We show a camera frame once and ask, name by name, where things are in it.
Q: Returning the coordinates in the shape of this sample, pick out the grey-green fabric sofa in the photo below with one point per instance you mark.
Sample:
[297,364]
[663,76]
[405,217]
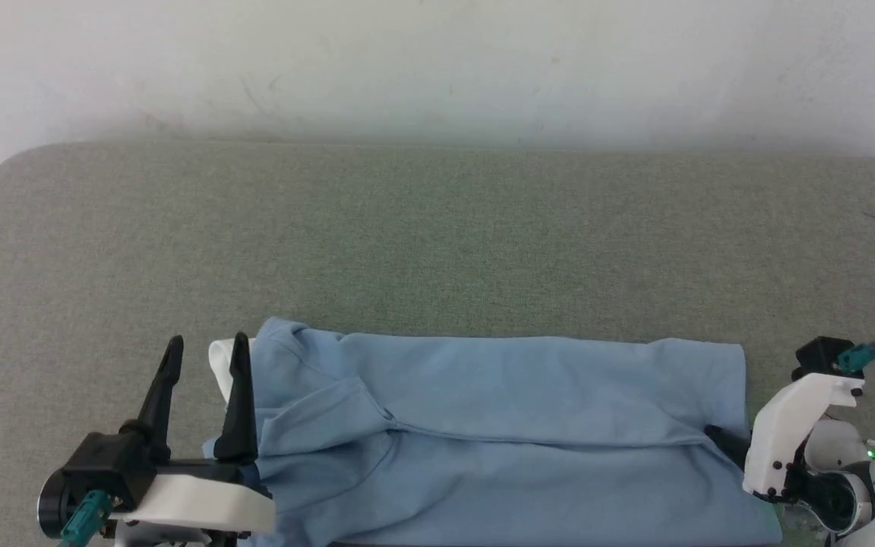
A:
[437,243]

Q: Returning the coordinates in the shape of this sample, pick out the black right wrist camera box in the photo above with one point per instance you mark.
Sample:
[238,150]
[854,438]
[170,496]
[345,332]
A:
[821,357]

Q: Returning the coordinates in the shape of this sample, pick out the light blue shirt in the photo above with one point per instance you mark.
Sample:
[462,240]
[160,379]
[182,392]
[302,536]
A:
[513,425]

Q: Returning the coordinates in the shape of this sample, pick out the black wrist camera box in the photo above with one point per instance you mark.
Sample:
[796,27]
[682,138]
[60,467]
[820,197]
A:
[821,357]
[107,460]

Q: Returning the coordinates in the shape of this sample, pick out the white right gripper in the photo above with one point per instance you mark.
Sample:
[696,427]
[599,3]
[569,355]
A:
[783,433]

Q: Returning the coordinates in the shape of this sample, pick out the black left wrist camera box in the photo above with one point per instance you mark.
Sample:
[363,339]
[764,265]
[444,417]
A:
[107,460]

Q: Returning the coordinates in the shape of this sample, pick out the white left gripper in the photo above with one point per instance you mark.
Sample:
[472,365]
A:
[194,501]

